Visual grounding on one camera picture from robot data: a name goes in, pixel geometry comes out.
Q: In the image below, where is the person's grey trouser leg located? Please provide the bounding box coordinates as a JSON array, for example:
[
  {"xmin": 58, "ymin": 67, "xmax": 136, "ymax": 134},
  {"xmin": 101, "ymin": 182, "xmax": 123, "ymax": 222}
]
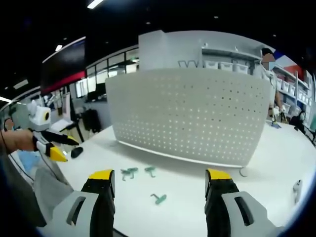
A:
[{"xmin": 34, "ymin": 167, "xmax": 75, "ymax": 224}]

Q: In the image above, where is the shelving with white bins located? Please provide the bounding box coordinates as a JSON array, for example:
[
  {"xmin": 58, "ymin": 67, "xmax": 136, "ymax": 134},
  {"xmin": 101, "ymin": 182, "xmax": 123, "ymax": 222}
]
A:
[{"xmin": 273, "ymin": 63, "xmax": 316, "ymax": 113}]

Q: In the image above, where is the black office chair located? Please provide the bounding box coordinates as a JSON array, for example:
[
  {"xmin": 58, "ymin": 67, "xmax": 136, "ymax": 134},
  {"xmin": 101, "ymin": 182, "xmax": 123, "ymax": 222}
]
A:
[{"xmin": 82, "ymin": 108, "xmax": 102, "ymax": 135}]

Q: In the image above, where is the white partition wall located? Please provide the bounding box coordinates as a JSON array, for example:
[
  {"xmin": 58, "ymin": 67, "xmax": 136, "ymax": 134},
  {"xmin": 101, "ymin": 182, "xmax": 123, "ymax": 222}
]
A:
[{"xmin": 138, "ymin": 30, "xmax": 266, "ymax": 72}]

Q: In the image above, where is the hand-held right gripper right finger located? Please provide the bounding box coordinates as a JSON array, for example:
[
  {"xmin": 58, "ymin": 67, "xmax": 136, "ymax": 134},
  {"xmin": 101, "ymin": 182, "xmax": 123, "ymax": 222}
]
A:
[{"xmin": 204, "ymin": 168, "xmax": 281, "ymax": 237}]

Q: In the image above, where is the blue cloth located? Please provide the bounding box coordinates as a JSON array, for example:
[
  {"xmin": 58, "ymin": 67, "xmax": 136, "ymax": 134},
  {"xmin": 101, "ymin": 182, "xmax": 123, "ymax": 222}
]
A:
[{"xmin": 17, "ymin": 150, "xmax": 46, "ymax": 175}]

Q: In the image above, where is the person's left hand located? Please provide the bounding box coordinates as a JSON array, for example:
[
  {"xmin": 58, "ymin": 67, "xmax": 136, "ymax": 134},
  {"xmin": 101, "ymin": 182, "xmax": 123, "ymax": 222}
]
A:
[{"xmin": 3, "ymin": 129, "xmax": 38, "ymax": 152}]

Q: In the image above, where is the white perforated mounting plate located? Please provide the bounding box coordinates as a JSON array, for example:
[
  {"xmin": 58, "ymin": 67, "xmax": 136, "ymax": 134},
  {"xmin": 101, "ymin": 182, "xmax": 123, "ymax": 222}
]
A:
[{"xmin": 105, "ymin": 67, "xmax": 272, "ymax": 177}]

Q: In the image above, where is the row of white storage bins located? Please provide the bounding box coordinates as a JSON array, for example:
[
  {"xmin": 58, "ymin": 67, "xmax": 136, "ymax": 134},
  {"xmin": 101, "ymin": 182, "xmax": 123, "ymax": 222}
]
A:
[{"xmin": 203, "ymin": 60, "xmax": 249, "ymax": 74}]

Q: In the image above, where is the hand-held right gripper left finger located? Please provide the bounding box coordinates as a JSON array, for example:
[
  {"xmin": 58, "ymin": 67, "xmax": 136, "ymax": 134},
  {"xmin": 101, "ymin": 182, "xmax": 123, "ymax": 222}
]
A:
[{"xmin": 46, "ymin": 169, "xmax": 116, "ymax": 237}]

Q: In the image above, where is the white plastic part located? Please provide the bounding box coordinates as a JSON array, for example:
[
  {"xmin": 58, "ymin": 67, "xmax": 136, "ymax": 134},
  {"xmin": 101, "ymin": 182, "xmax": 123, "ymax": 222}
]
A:
[{"xmin": 293, "ymin": 179, "xmax": 303, "ymax": 203}]

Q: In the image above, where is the metal shelf rack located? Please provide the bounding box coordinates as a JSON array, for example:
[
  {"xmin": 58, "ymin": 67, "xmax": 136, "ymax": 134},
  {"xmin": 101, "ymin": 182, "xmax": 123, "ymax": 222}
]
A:
[{"xmin": 200, "ymin": 42, "xmax": 263, "ymax": 75}]

